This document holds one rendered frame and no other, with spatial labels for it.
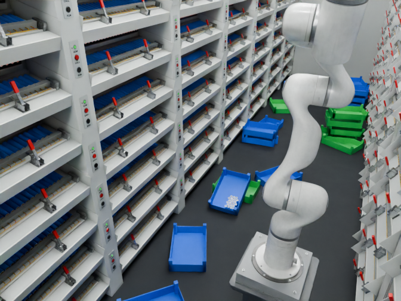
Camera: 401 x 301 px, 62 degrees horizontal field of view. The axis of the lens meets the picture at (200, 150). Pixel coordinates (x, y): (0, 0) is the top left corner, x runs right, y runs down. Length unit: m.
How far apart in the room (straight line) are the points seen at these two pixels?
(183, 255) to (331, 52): 1.50
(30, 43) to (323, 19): 0.80
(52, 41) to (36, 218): 0.60
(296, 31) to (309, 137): 0.51
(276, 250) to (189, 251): 0.73
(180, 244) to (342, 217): 1.08
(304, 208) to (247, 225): 0.99
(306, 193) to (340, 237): 1.05
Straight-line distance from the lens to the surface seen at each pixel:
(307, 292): 1.55
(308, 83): 1.17
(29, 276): 1.40
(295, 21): 0.76
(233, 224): 2.20
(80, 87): 1.28
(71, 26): 1.24
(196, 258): 1.98
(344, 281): 2.03
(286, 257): 1.44
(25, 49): 1.13
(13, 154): 1.24
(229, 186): 2.38
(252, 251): 1.56
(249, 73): 3.16
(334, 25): 0.75
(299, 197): 1.24
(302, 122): 1.17
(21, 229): 1.29
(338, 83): 1.15
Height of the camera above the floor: 1.45
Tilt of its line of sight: 29 degrees down
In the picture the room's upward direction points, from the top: straight up
